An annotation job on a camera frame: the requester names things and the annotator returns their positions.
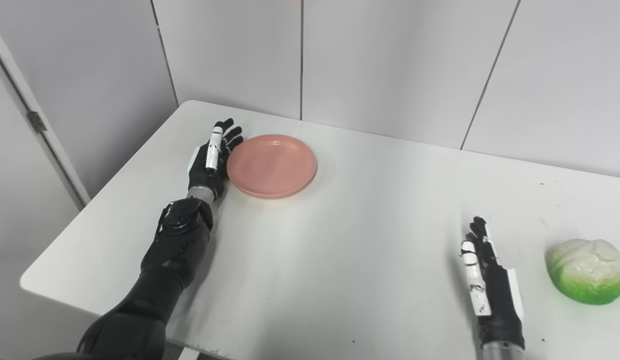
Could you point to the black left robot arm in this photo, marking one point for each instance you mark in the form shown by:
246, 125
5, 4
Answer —
165, 265

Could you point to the green white toy cabbage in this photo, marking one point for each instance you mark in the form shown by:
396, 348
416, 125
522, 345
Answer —
587, 270

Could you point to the metal door hinge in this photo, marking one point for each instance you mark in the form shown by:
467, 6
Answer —
36, 121

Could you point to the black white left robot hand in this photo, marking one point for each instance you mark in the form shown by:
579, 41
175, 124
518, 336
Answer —
202, 172

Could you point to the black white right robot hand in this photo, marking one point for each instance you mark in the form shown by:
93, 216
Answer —
502, 305

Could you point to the pink round plate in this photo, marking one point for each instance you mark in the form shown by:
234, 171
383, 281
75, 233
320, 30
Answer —
272, 167

